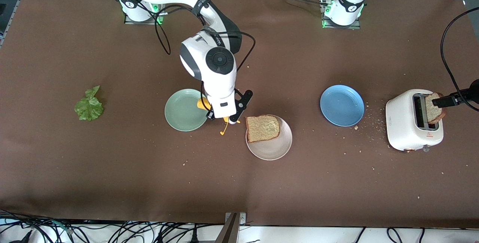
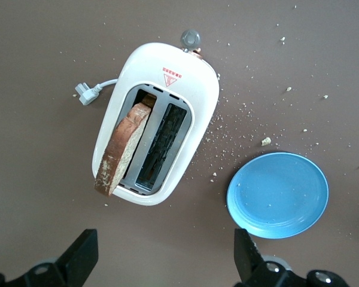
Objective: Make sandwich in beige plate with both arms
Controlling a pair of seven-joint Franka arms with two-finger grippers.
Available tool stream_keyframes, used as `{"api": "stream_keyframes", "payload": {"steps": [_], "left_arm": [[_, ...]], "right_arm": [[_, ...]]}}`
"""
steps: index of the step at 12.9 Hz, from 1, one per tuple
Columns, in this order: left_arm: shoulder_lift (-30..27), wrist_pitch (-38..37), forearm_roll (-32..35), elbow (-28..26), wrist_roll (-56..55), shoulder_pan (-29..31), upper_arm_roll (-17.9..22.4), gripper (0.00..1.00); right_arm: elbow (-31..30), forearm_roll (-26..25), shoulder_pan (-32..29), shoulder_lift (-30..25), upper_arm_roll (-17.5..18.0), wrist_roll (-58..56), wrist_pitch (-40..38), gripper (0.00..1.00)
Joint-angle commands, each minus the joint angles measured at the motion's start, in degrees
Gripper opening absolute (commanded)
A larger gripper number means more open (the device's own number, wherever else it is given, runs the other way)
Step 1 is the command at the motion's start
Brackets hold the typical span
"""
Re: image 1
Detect yellow mustard squeeze bottle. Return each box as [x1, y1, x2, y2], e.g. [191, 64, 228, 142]
[197, 98, 240, 136]

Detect brown bread slice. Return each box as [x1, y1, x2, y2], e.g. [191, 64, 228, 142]
[425, 92, 447, 125]
[245, 115, 281, 143]

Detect green lettuce leaf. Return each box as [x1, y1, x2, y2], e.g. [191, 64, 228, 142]
[74, 85, 104, 121]

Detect pale green plate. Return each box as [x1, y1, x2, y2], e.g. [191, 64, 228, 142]
[164, 89, 210, 132]

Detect beige plate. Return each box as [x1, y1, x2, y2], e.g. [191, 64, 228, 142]
[245, 115, 293, 161]

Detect blue plate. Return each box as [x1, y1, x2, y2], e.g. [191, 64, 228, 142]
[320, 84, 365, 127]

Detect white toaster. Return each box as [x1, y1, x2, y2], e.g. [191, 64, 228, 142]
[385, 89, 444, 152]

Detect brown table cloth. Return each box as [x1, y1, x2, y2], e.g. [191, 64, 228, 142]
[0, 0, 479, 229]

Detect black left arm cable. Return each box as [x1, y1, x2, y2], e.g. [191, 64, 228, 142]
[440, 7, 479, 112]

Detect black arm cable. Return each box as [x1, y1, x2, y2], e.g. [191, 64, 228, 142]
[112, 0, 173, 55]
[161, 4, 256, 72]
[440, 7, 479, 112]

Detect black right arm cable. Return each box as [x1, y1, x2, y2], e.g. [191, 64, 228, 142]
[112, 0, 173, 55]
[161, 4, 256, 72]

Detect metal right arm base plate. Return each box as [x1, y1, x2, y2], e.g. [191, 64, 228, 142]
[124, 6, 165, 25]

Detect grey metal bracket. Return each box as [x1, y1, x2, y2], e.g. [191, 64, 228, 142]
[215, 212, 247, 243]

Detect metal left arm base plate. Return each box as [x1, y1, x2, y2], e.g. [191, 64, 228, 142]
[320, 0, 361, 30]

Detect tangled black floor cables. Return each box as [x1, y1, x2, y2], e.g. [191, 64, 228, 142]
[0, 209, 225, 243]

